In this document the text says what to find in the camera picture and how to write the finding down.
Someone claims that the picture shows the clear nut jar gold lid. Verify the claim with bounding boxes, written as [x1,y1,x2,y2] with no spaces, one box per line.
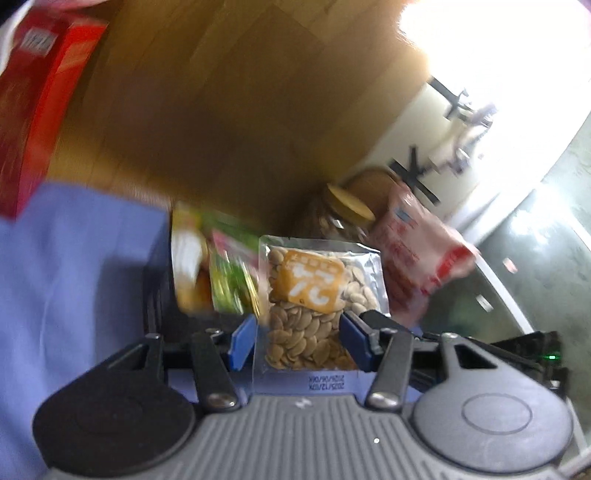
[295,184,377,243]

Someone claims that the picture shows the large pink snack bag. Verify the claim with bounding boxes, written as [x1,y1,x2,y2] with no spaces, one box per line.
[369,182,481,326]

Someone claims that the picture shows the clear pumpkin seed packet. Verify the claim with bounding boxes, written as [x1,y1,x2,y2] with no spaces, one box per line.
[252,234,391,393]

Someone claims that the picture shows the red gift box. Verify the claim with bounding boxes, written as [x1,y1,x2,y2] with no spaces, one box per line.
[0,0,109,222]

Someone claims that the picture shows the cream yellow snack packet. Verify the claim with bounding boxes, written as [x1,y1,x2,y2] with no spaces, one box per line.
[171,203,213,315]

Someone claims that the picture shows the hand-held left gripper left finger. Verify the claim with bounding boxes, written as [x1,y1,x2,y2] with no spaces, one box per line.
[108,315,258,414]

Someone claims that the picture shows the green snack packet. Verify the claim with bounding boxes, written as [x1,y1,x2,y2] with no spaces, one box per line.
[205,215,264,315]

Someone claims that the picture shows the black tape cross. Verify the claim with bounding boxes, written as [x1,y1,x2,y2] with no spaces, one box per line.
[388,145,441,206]
[427,76,472,116]

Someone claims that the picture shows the black cardboard box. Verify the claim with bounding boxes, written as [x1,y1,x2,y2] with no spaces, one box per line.
[142,208,273,344]

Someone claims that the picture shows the frosted glass door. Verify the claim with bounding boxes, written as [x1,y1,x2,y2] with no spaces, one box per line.
[480,124,591,342]

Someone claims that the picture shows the wooden wall board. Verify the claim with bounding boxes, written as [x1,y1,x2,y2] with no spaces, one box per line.
[51,0,430,241]

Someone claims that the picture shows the white power strip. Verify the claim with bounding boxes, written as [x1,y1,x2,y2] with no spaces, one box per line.
[431,104,499,174]

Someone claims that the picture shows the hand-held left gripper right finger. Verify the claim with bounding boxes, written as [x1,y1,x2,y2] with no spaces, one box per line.
[339,310,502,412]

